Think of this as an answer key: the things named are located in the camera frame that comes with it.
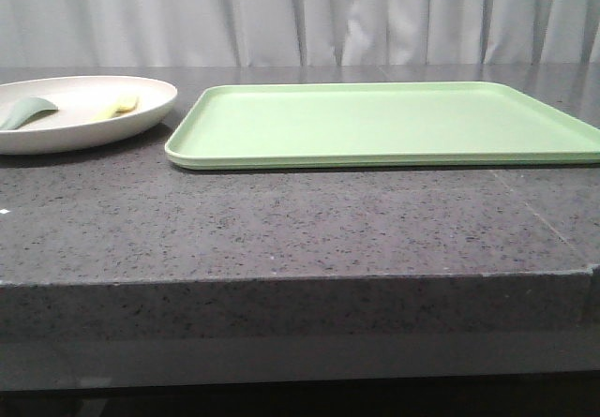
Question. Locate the yellow plastic fork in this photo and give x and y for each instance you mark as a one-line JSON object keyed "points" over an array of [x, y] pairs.
{"points": [[123, 104]]}

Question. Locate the white round plate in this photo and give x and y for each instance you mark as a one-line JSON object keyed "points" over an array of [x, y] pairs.
{"points": [[79, 99]]}

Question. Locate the light green rectangular tray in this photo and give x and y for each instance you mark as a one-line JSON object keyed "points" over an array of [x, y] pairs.
{"points": [[376, 124]]}

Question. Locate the teal green spoon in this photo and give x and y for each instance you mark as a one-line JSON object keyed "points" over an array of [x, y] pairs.
{"points": [[24, 110]]}

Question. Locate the white pleated curtain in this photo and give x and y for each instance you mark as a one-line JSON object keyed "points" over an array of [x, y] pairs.
{"points": [[296, 33]]}

